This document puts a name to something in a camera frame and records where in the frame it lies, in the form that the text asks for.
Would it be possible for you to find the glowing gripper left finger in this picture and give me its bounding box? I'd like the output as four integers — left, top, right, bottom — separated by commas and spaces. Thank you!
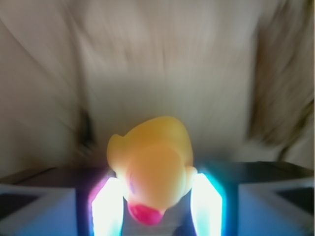
90, 177, 124, 236

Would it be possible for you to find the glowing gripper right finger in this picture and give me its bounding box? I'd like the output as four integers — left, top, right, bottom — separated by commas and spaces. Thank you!
190, 173, 226, 236

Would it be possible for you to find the yellow rubber duck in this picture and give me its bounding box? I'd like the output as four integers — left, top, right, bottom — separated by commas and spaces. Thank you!
106, 116, 197, 226

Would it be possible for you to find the brown paper bag enclosure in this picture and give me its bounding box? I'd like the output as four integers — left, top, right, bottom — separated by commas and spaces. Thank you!
0, 0, 315, 177

